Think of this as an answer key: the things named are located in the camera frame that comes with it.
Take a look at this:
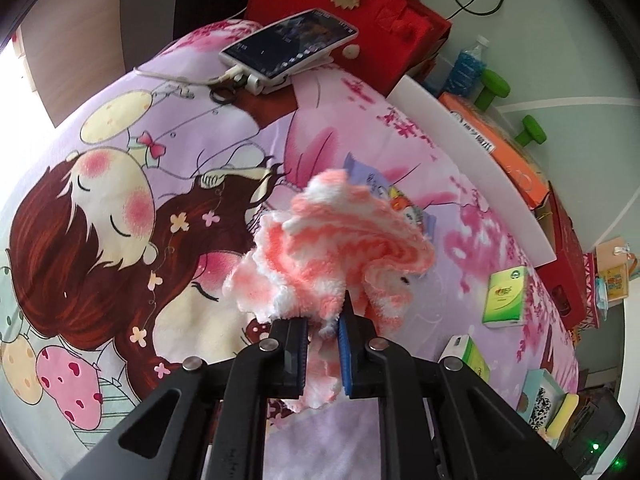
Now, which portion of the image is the smartphone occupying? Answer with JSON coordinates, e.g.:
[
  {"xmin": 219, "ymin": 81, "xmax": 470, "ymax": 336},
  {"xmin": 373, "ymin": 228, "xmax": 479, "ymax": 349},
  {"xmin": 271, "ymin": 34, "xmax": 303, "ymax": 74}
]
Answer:
[{"xmin": 220, "ymin": 8, "xmax": 360, "ymax": 80}]

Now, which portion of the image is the white charging cable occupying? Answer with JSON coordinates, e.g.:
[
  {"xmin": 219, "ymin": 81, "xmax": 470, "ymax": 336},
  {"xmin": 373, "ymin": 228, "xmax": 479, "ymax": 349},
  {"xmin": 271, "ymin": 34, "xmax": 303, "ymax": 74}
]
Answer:
[{"xmin": 135, "ymin": 7, "xmax": 251, "ymax": 86}]

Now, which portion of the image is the green tissue box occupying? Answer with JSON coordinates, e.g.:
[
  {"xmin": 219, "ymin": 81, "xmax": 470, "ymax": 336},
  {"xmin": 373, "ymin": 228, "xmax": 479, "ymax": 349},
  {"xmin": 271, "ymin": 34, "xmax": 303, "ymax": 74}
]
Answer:
[{"xmin": 439, "ymin": 335, "xmax": 492, "ymax": 386}]

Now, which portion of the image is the yellow sponge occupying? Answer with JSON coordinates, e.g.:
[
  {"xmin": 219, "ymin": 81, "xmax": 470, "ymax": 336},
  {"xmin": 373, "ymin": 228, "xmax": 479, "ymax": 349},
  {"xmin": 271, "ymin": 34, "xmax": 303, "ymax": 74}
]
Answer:
[{"xmin": 545, "ymin": 392, "xmax": 580, "ymax": 436}]

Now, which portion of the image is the green dumbbell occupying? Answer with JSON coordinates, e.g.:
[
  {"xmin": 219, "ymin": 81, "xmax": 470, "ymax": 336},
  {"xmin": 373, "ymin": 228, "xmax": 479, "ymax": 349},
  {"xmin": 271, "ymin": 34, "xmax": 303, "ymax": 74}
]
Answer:
[
  {"xmin": 482, "ymin": 70, "xmax": 511, "ymax": 111},
  {"xmin": 517, "ymin": 116, "xmax": 547, "ymax": 147}
]

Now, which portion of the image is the red patterned bag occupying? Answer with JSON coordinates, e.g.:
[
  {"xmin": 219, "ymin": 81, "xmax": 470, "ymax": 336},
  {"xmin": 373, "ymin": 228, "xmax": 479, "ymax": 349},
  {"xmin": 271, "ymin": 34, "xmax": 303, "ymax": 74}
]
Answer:
[{"xmin": 570, "ymin": 252, "xmax": 608, "ymax": 331}]

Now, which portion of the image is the light blue storage box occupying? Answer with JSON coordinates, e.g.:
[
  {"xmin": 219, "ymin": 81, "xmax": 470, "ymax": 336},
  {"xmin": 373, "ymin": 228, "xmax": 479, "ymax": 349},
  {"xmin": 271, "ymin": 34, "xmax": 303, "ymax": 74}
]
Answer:
[{"xmin": 515, "ymin": 369, "xmax": 581, "ymax": 451}]

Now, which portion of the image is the purple tissue pack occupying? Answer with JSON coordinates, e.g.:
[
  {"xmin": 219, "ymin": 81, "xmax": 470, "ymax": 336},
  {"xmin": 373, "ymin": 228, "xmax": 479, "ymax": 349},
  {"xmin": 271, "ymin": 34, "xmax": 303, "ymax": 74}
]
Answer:
[{"xmin": 345, "ymin": 154, "xmax": 437, "ymax": 233}]

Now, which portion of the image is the wooden cabinet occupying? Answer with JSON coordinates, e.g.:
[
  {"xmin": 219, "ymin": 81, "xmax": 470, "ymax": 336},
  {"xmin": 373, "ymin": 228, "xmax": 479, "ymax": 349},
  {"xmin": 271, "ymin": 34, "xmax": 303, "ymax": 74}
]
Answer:
[{"xmin": 12, "ymin": 0, "xmax": 126, "ymax": 126}]

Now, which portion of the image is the red cardboard box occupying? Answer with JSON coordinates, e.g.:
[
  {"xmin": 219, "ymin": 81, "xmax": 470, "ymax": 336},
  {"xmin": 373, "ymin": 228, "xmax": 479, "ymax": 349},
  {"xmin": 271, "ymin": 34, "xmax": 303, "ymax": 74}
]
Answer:
[{"xmin": 537, "ymin": 187, "xmax": 591, "ymax": 331}]

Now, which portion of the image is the white bed board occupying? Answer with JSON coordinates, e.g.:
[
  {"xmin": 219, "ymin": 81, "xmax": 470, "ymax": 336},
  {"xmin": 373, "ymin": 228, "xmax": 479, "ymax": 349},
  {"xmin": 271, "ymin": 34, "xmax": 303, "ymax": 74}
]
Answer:
[{"xmin": 389, "ymin": 76, "xmax": 558, "ymax": 266}]

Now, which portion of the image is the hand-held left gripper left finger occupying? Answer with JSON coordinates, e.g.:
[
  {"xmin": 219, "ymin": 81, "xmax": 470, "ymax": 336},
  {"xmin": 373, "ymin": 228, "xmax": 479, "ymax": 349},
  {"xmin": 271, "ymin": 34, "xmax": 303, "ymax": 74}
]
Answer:
[{"xmin": 62, "ymin": 317, "xmax": 310, "ymax": 480}]

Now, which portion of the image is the blue water bottle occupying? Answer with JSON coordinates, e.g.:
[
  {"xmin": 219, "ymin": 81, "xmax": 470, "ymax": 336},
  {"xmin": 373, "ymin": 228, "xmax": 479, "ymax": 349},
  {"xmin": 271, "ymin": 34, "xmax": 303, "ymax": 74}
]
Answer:
[{"xmin": 446, "ymin": 35, "xmax": 490, "ymax": 101}]

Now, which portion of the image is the small green tissue pack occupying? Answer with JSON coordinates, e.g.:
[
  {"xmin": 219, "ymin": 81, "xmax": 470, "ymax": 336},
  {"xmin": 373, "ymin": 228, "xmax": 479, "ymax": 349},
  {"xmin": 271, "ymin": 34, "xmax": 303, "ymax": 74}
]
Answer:
[{"xmin": 481, "ymin": 266, "xmax": 530, "ymax": 329}]

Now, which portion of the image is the red felt bag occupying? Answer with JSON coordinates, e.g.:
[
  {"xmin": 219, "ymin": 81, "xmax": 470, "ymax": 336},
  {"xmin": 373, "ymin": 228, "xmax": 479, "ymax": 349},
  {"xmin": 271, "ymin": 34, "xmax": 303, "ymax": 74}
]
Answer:
[{"xmin": 247, "ymin": 0, "xmax": 453, "ymax": 98}]

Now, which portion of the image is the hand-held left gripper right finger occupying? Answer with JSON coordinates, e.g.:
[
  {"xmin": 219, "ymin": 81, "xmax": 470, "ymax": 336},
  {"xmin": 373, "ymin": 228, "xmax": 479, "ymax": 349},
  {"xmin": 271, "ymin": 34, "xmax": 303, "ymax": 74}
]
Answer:
[{"xmin": 337, "ymin": 290, "xmax": 583, "ymax": 480}]

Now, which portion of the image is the orange cardboard box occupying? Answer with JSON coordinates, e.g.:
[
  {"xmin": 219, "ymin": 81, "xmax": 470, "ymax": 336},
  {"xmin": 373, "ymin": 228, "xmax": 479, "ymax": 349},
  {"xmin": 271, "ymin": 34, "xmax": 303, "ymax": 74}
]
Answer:
[{"xmin": 439, "ymin": 92, "xmax": 551, "ymax": 211}]

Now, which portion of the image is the pink white striped fuzzy cloth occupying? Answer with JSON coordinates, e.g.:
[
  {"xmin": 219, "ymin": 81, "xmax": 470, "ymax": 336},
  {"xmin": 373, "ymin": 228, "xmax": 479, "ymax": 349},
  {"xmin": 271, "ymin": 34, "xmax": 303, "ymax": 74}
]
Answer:
[{"xmin": 222, "ymin": 169, "xmax": 436, "ymax": 413}]

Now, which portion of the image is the tan gift bag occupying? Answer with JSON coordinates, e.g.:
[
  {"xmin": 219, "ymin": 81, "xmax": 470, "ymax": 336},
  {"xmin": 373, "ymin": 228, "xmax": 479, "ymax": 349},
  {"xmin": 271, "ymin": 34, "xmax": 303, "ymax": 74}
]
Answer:
[{"xmin": 595, "ymin": 237, "xmax": 640, "ymax": 306}]

